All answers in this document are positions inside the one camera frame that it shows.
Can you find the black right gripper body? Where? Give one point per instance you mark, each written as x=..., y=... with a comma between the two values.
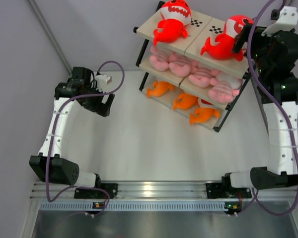
x=259, y=45

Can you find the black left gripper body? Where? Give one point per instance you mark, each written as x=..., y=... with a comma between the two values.
x=93, y=104

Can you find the red shark plush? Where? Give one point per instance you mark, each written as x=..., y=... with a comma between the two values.
x=176, y=16
x=225, y=40

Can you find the pink striped plush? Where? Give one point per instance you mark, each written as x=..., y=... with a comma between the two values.
x=161, y=59
x=225, y=87
x=201, y=77
x=180, y=65

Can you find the orange shark plush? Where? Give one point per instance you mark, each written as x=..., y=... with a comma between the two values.
x=204, y=112
x=184, y=101
x=159, y=89

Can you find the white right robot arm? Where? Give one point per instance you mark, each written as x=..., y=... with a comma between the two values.
x=279, y=100

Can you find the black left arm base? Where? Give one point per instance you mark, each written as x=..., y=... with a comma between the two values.
x=106, y=190

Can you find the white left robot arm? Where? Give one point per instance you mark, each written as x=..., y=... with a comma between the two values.
x=52, y=162

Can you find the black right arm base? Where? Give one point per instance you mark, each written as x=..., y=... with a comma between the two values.
x=216, y=190

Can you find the orange shark plush on shelf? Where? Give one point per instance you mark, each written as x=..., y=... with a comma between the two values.
x=159, y=89

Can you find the beige three-tier shelf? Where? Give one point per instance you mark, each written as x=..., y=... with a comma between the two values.
x=202, y=26

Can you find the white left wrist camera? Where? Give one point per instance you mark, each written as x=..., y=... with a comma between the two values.
x=103, y=79

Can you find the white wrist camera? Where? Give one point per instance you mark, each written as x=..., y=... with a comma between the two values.
x=103, y=79
x=285, y=19

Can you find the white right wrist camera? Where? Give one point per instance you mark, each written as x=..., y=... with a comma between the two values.
x=285, y=19

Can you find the aluminium mounting rail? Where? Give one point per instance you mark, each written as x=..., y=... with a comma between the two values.
x=155, y=190

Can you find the grey slotted cable duct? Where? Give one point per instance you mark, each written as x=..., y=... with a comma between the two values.
x=135, y=206

